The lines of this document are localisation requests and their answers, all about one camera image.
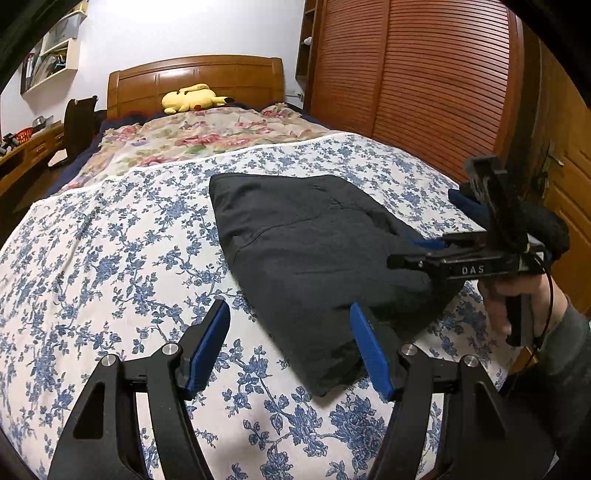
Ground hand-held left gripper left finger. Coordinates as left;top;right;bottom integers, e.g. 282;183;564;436
46;300;232;480

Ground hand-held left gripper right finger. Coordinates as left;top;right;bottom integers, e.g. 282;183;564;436
349;302;555;480

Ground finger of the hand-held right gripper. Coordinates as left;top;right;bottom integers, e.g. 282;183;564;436
399;235;443;253
387;255;443;274

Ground black zip jacket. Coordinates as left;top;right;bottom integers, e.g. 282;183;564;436
209;173;468;398

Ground person's right hand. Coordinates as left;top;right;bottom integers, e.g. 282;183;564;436
478;275;570;343

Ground navy blue garment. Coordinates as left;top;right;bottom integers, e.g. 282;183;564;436
448;187;491;228

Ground black fleece garment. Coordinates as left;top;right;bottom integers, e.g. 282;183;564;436
462;178;572;265

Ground blue floral bedsheet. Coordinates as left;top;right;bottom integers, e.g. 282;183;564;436
0;131;523;480

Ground wooden room door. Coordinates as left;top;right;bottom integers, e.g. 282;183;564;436
534;44;591;320

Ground person's dark clothing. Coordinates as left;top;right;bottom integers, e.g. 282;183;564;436
500;364;571;464

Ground wooden louvered wardrobe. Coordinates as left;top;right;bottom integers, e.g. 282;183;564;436
307;0;528;186

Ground floral pillow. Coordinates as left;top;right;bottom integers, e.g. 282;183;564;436
259;102;304;117

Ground pink floral quilt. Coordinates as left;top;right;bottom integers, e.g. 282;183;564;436
60;107;334;193

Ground narrow wooden open shelf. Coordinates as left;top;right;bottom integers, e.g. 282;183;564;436
295;0;320;80

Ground yellow plush toy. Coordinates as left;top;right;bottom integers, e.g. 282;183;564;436
161;83;230;115

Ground dark brown chair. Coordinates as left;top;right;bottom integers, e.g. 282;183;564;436
63;95;99;160

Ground wooden desk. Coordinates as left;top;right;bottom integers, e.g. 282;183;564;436
0;121;66;200

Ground wooden bed headboard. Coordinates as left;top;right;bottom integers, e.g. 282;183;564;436
107;55;286;119

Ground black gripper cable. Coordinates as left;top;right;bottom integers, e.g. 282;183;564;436
521;244;556;372

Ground metal door handle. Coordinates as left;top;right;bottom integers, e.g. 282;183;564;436
542;140;565;186

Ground books on wall shelf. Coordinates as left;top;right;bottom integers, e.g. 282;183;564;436
21;51;70;89

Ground white wall shelf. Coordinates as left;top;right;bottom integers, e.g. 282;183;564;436
19;0;89;96

